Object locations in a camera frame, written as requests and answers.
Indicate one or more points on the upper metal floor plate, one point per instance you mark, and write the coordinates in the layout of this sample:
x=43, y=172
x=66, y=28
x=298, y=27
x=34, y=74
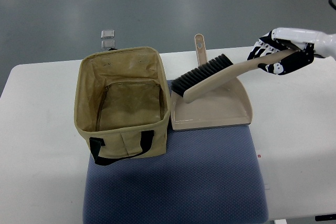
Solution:
x=107, y=33

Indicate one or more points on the black table bracket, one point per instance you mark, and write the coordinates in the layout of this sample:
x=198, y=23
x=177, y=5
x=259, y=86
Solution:
x=325, y=217

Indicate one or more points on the blue grey cushion mat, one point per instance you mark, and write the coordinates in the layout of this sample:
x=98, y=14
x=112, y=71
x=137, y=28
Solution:
x=205, y=176

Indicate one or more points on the pink hand broom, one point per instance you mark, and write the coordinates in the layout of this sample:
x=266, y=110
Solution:
x=218, y=71

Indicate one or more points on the yellow fabric bag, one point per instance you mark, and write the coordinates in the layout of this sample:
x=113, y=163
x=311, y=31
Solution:
x=123, y=104

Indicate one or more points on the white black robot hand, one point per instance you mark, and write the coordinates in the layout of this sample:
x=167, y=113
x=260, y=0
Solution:
x=308, y=44

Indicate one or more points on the dark shoe at right edge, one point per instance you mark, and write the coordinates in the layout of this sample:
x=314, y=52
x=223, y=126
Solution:
x=332, y=3

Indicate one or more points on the pink dustpan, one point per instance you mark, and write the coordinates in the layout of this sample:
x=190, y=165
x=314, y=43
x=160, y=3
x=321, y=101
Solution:
x=228, y=105

